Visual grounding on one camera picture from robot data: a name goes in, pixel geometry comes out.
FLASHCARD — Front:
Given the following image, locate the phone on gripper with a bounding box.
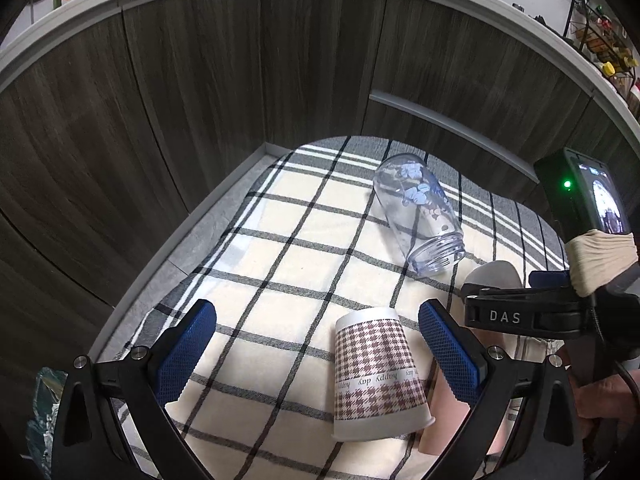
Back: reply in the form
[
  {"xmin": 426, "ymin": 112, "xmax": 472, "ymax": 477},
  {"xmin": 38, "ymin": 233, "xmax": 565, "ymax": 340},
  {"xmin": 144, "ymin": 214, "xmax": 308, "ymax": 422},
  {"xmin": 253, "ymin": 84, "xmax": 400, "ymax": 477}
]
[{"xmin": 534, "ymin": 148, "xmax": 631, "ymax": 243}]

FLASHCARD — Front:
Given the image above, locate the pink plastic cup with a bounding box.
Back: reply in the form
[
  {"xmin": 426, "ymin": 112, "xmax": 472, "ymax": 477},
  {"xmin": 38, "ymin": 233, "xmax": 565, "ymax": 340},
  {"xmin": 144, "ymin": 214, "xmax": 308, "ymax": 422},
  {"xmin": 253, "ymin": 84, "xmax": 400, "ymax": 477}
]
[{"xmin": 418, "ymin": 370, "xmax": 469, "ymax": 456}]

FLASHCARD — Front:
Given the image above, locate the black white checkered cloth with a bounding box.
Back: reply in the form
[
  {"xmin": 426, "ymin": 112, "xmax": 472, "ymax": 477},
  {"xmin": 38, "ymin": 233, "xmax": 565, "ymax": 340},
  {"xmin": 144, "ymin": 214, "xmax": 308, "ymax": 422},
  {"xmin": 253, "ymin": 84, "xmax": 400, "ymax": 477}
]
[{"xmin": 130, "ymin": 136, "xmax": 567, "ymax": 479}]

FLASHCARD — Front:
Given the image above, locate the clear floral glass bottle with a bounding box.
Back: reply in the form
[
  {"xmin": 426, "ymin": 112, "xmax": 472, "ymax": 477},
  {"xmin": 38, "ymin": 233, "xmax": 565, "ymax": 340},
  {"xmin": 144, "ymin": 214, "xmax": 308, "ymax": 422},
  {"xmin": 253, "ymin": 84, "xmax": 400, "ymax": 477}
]
[{"xmin": 373, "ymin": 153, "xmax": 465, "ymax": 278}]

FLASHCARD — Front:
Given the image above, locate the person right hand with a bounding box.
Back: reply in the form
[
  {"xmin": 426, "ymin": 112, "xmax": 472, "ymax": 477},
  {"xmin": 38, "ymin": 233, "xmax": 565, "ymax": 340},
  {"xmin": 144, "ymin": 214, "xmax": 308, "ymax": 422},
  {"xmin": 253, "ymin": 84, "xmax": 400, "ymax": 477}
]
[{"xmin": 567, "ymin": 368, "xmax": 637, "ymax": 434}]

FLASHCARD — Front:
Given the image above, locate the black spice rack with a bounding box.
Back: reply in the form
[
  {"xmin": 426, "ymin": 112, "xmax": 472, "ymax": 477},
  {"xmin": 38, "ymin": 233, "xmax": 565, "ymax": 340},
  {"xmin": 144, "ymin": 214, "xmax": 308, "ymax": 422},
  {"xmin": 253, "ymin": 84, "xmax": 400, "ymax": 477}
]
[{"xmin": 563, "ymin": 0, "xmax": 639, "ymax": 99}]

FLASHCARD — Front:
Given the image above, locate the crumpled plastic bag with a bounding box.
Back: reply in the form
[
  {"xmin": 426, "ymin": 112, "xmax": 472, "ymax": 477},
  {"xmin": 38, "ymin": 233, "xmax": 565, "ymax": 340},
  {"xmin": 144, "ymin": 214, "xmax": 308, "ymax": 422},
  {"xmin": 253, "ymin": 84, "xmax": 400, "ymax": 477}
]
[{"xmin": 26, "ymin": 367, "xmax": 67, "ymax": 479}]

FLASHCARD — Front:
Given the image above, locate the grey drawer handle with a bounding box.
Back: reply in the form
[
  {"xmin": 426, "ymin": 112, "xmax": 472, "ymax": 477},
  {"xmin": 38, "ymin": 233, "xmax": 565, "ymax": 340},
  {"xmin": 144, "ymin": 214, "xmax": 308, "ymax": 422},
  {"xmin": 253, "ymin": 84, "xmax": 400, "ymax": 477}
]
[{"xmin": 369, "ymin": 90, "xmax": 539, "ymax": 184}]

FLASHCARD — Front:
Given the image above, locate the white plastic cup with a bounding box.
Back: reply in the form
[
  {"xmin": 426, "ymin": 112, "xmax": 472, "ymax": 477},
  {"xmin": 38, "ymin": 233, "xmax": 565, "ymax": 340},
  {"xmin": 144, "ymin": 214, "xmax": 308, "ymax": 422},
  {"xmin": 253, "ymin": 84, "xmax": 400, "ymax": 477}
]
[{"xmin": 463, "ymin": 260, "xmax": 523, "ymax": 289}]

